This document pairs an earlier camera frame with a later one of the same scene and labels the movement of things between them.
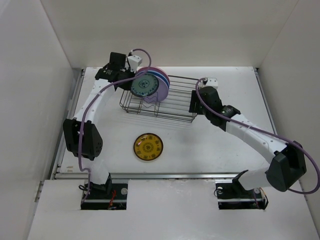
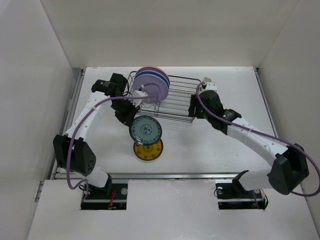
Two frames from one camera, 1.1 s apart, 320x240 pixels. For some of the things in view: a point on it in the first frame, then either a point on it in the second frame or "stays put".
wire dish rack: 175,107 stays put
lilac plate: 160,93 stays put
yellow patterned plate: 148,146 stays put
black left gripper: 127,87 -> 127,119
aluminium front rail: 82,175 stays put
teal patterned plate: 146,85 -> 145,130
